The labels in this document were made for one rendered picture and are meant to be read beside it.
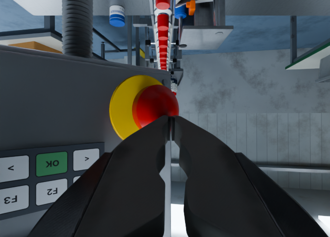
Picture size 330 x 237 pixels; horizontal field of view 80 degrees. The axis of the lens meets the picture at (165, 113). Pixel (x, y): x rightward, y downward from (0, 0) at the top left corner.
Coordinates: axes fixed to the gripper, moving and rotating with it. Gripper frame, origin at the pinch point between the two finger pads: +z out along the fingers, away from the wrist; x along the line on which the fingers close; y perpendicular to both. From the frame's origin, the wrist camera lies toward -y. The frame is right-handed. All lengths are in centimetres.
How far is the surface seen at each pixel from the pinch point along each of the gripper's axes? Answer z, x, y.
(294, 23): 234, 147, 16
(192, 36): 38.6, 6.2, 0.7
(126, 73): 4.4, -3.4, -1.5
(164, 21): 48.9, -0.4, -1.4
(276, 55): 400, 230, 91
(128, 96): 3.5, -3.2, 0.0
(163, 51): 68, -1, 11
